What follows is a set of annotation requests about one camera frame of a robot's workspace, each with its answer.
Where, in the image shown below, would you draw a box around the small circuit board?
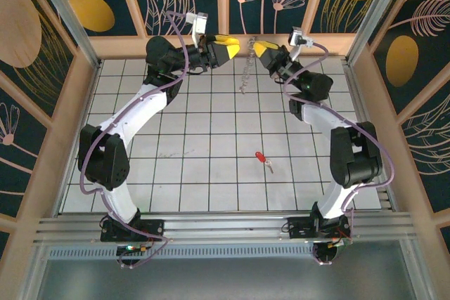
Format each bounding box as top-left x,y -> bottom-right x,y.
326,236 -> 352,248
117,242 -> 155,256

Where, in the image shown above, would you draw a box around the aluminium side rail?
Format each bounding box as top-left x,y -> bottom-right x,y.
342,57 -> 397,211
52,59 -> 103,217

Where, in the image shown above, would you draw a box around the silver key with red tag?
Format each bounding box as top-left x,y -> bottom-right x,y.
255,151 -> 274,174

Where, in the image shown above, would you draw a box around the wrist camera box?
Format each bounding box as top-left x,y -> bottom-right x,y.
287,27 -> 320,61
185,11 -> 209,45

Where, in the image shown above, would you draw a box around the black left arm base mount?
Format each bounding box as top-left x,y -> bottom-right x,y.
100,217 -> 166,243

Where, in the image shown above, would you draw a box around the purple cable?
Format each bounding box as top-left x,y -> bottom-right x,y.
77,10 -> 198,270
283,42 -> 394,266

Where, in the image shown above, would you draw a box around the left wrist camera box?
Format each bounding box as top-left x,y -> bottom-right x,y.
185,11 -> 209,45

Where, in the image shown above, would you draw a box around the vented metal strip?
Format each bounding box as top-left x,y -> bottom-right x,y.
47,245 -> 405,261

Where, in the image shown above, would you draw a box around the aluminium corner post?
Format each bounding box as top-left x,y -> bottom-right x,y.
27,0 -> 103,69
346,0 -> 418,65

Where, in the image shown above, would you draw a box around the dark wall panel fern lines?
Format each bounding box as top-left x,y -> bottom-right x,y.
397,85 -> 450,215

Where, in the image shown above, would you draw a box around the grey metal sheet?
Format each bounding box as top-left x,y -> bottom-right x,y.
34,257 -> 421,300

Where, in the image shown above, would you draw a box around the dark wall panel flower outline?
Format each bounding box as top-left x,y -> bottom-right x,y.
0,71 -> 53,220

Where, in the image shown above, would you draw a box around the dark wall panel pale circle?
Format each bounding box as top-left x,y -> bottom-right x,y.
0,0 -> 80,120

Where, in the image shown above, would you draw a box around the dark wall panel feather oval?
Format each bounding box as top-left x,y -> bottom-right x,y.
367,0 -> 450,117

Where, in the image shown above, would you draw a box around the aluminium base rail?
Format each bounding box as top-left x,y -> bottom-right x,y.
33,211 -> 419,244

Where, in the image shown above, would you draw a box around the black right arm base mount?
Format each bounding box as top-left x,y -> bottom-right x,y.
286,216 -> 352,243

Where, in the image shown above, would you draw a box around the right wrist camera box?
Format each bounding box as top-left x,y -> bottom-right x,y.
287,27 -> 320,61

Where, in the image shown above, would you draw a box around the dark wall panel small oval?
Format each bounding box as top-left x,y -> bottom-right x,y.
45,0 -> 143,38

